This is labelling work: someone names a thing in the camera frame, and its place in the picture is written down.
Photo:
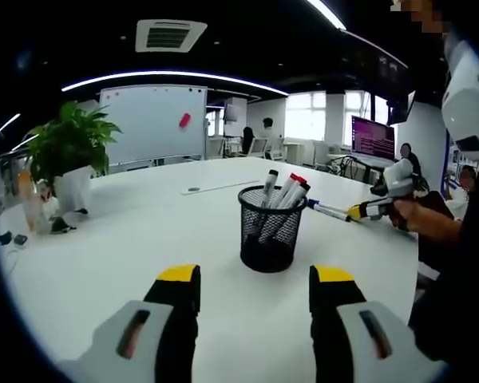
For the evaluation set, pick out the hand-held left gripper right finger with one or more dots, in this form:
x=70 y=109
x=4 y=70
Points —
x=355 y=343

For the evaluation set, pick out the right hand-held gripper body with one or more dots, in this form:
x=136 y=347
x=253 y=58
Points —
x=399 y=179

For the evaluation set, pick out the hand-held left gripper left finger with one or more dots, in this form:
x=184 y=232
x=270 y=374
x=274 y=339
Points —
x=147 y=343

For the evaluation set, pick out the blue-capped whiteboard marker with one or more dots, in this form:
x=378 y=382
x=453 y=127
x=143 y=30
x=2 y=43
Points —
x=323 y=206

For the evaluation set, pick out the black mesh pen holder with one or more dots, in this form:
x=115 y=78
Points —
x=269 y=247

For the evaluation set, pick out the white whiteboard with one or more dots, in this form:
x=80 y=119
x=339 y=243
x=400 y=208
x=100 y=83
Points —
x=143 y=123

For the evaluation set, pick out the red whiteboard eraser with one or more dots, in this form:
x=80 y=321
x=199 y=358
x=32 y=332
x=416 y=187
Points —
x=184 y=119

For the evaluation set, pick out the person's right hand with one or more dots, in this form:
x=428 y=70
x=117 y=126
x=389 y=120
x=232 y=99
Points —
x=417 y=213

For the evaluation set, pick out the black stand base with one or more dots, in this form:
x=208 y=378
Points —
x=378 y=189

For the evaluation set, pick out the purple screen monitor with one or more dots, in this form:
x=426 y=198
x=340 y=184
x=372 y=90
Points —
x=373 y=137

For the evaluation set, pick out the white chest-worn device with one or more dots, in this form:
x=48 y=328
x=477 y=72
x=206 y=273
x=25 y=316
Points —
x=471 y=111

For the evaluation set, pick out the white office chair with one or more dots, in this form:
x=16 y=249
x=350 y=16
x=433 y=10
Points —
x=276 y=148
x=259 y=147

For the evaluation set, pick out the bright window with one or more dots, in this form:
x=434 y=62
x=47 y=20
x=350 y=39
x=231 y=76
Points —
x=305 y=115

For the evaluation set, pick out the small black object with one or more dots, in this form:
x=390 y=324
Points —
x=62 y=226
x=81 y=211

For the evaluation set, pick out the dark grey small case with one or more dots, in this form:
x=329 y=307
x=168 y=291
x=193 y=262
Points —
x=20 y=239
x=5 y=238

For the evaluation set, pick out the small clear container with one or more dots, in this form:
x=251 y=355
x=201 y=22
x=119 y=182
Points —
x=47 y=209

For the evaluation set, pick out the ceiling light strip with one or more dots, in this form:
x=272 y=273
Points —
x=327 y=14
x=8 y=123
x=163 y=73

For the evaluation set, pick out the orange and white bottle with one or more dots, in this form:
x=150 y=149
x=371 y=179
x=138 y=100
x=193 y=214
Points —
x=28 y=203

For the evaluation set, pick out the potted green plant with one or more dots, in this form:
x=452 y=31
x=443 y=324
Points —
x=72 y=139

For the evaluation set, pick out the ceiling air conditioner vent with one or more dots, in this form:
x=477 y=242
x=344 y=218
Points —
x=171 y=36

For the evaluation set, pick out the grey wall monitor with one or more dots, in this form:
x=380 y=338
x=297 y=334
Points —
x=230 y=113

